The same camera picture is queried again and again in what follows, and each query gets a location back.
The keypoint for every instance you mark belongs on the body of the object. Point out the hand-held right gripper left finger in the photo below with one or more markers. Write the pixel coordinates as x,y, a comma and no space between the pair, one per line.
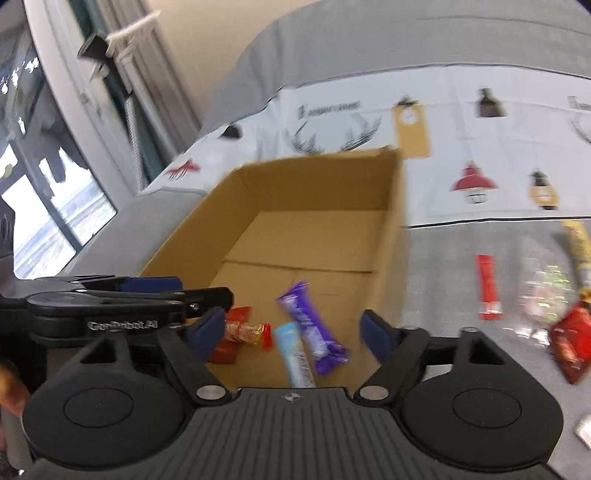
208,333

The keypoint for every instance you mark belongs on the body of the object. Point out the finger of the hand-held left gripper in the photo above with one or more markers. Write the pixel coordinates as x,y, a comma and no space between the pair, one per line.
207,300
150,285

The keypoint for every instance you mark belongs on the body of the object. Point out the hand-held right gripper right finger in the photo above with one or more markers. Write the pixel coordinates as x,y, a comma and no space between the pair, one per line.
375,336

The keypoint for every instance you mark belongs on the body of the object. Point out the purple snack packet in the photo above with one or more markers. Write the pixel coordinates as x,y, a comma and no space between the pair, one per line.
314,333

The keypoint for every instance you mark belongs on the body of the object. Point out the brown cardboard box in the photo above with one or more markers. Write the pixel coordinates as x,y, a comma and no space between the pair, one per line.
300,240

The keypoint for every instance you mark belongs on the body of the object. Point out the person's left hand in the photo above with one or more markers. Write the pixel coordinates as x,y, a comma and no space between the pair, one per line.
11,390

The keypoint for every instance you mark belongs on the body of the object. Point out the flat red snack packet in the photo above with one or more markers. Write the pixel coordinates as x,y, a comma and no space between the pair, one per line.
224,354

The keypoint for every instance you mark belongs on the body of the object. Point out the golden candy wrapper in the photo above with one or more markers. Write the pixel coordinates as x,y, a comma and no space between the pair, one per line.
244,333

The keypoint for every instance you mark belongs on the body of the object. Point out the light blue snack packet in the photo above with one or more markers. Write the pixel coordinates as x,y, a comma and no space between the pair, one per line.
294,357

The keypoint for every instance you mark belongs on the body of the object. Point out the glass window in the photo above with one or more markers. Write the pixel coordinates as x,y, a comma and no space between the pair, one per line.
60,221

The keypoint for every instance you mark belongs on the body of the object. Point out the red stick packet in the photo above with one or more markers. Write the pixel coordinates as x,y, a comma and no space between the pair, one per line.
488,286

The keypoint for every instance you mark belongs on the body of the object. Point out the clear plastic snack packet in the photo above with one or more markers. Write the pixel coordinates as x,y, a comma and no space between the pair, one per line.
545,295

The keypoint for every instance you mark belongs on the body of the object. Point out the red crinkled snack packet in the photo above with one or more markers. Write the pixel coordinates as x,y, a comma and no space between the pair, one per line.
572,344

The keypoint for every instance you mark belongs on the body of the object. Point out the white printed blanket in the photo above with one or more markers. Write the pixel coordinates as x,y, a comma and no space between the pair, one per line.
461,138

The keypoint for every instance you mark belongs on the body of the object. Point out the yellow stick packet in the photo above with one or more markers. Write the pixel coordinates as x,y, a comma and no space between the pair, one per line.
579,249

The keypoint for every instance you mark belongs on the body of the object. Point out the white flat object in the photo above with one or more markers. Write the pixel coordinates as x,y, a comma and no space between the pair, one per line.
584,431

